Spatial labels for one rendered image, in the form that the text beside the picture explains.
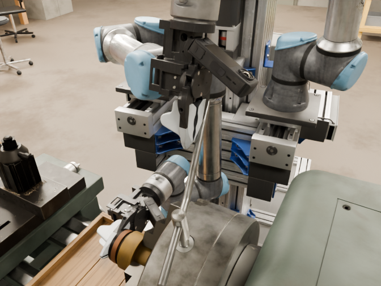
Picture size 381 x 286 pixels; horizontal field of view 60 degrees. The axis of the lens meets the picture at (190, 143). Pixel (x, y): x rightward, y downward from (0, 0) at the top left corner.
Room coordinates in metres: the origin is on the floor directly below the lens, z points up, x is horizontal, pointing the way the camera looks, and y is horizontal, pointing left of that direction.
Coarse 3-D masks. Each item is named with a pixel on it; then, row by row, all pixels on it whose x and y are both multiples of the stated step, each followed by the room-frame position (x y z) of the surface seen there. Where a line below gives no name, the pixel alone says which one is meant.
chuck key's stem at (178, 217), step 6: (174, 210) 0.36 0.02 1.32; (180, 210) 0.36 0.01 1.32; (174, 216) 0.35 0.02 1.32; (180, 216) 0.35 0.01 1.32; (174, 222) 0.34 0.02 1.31; (180, 222) 0.34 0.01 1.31; (186, 222) 0.35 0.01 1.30; (186, 228) 0.35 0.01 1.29; (180, 234) 0.35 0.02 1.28; (186, 234) 0.35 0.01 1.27; (180, 240) 0.35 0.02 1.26; (186, 240) 0.35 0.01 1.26; (180, 246) 0.36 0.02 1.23; (186, 246) 0.36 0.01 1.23
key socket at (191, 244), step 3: (189, 237) 0.38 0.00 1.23; (189, 240) 0.37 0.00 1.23; (192, 240) 0.37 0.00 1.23; (189, 243) 0.36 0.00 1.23; (192, 243) 0.36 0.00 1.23; (177, 246) 0.36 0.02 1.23; (189, 246) 0.36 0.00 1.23; (192, 246) 0.36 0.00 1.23; (177, 249) 0.36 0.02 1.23; (180, 249) 0.36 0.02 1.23; (183, 249) 0.35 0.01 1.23; (186, 249) 0.35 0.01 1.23; (189, 249) 0.35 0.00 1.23; (180, 252) 0.35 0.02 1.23; (183, 252) 0.35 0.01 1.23; (186, 252) 0.35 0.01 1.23
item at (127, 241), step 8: (120, 232) 0.49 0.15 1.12; (128, 232) 0.49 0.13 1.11; (136, 232) 0.49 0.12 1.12; (112, 240) 0.47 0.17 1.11; (120, 240) 0.47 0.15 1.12; (128, 240) 0.46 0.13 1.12; (136, 240) 0.46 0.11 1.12; (112, 248) 0.46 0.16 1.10; (120, 248) 0.45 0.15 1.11; (128, 248) 0.45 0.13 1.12; (136, 248) 0.44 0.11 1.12; (144, 248) 0.45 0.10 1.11; (112, 256) 0.45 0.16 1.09; (120, 256) 0.44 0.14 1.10; (128, 256) 0.43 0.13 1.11; (136, 256) 0.44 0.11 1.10; (144, 256) 0.43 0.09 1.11; (120, 264) 0.43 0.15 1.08; (128, 264) 0.42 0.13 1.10; (144, 264) 0.42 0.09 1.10
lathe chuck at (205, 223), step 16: (192, 208) 0.45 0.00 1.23; (208, 208) 0.45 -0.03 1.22; (224, 208) 0.47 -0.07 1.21; (192, 224) 0.40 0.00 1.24; (208, 224) 0.40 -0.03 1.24; (224, 224) 0.40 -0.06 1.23; (160, 240) 0.37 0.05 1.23; (208, 240) 0.37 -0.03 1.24; (160, 256) 0.35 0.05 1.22; (176, 256) 0.34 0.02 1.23; (192, 256) 0.34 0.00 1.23; (144, 272) 0.33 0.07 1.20; (176, 272) 0.32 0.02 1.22; (192, 272) 0.32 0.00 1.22
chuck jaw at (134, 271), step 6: (132, 264) 0.42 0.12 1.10; (138, 264) 0.42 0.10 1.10; (126, 270) 0.41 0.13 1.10; (132, 270) 0.41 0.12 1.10; (138, 270) 0.41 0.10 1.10; (126, 276) 0.40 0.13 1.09; (132, 276) 0.39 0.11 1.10; (138, 276) 0.39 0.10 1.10; (126, 282) 0.40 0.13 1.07; (132, 282) 0.38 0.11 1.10
